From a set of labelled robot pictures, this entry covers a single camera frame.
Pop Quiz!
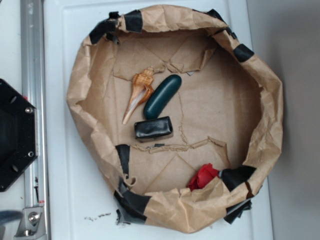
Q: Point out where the crumpled red paper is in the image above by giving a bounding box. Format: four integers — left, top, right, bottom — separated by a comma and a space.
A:
187, 163, 220, 191

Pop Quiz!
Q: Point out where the black tape-wrapped block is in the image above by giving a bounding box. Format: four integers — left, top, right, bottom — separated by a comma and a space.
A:
134, 116, 174, 142

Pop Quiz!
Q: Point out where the dark green oval capsule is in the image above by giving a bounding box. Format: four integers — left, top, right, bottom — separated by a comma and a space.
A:
143, 74, 182, 120

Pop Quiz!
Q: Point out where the orange spiral seashell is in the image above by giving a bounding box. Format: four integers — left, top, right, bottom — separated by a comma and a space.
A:
122, 67, 154, 125

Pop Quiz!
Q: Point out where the brown paper bag basin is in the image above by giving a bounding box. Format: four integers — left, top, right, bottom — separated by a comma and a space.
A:
67, 5, 283, 233

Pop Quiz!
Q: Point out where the aluminium extrusion rail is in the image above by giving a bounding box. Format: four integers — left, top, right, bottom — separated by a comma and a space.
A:
20, 0, 51, 240

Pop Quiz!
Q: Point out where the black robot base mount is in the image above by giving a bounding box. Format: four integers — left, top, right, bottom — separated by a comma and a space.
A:
0, 79, 38, 192

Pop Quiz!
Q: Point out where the metal corner bracket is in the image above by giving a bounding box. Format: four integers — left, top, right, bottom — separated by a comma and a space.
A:
14, 206, 47, 240

